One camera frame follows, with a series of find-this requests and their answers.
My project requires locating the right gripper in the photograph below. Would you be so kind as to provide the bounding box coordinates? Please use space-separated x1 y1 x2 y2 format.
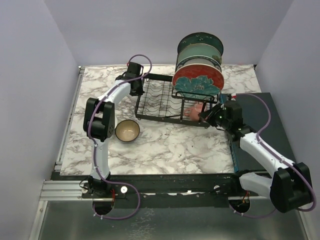
199 102 231 130

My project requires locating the plain pink mug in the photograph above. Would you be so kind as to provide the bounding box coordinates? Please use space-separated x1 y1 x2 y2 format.
183 102 206 122

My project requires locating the black wire dish rack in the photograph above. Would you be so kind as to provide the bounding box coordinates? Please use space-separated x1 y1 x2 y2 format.
134 73 222 128

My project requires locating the red plate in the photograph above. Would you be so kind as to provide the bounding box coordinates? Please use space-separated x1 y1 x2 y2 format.
172 63 225 99

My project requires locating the white plate lettered rim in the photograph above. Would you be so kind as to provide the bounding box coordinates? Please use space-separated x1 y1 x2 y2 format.
175 55 222 72

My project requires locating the light blue floral plate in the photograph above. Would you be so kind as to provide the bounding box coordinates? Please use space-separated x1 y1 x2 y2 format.
177 43 222 64

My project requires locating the blue ceramic plate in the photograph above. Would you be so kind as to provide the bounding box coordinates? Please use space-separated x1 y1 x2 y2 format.
177 32 224 55

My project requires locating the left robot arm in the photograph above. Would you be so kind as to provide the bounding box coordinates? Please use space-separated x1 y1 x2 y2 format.
83 62 144 198

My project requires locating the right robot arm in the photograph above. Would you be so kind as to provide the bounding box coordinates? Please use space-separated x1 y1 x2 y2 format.
198 100 317 213

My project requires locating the white small bowl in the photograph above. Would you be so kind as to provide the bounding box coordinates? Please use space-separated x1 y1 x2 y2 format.
114 116 118 130

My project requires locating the dark bowl cream inside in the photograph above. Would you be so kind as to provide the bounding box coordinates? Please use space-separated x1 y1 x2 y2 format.
115 119 141 143

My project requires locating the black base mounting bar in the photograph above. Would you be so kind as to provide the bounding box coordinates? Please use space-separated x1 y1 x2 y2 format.
81 173 246 209

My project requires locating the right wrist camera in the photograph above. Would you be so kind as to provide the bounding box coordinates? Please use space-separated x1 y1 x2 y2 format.
227 93 237 101

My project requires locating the blue network switch box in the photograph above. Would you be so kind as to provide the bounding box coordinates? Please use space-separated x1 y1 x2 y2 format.
229 92 296 172

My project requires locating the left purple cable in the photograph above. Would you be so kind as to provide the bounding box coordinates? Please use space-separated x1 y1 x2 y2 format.
87 53 153 191

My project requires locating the left aluminium rail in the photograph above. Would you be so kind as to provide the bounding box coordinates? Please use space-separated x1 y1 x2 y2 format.
55 66 86 165

